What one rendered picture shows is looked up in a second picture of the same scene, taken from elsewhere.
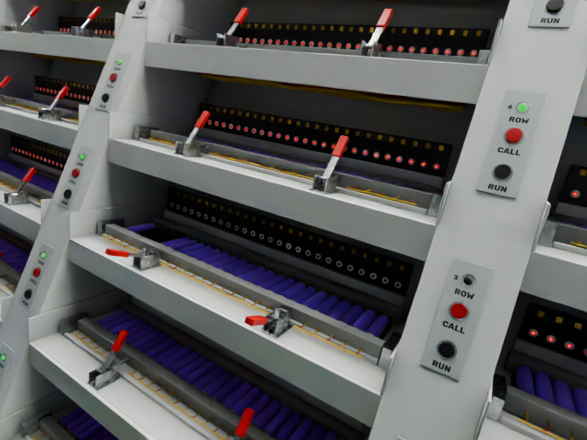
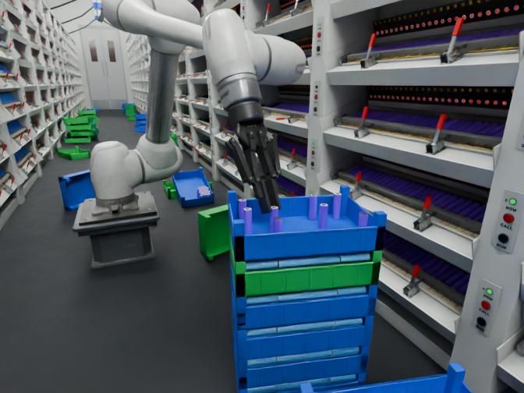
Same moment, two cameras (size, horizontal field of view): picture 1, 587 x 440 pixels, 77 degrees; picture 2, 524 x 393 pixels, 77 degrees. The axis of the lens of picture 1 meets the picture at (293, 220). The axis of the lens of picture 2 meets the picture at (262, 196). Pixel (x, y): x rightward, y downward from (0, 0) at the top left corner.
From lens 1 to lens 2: 1.08 m
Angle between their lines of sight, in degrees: 44
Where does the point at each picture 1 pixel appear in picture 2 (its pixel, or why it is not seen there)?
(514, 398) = (343, 118)
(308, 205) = not seen: hidden behind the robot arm
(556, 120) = (326, 24)
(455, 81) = (309, 18)
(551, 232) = (339, 61)
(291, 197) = not seen: hidden behind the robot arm
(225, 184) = not seen: hidden behind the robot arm
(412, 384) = (312, 122)
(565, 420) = (352, 120)
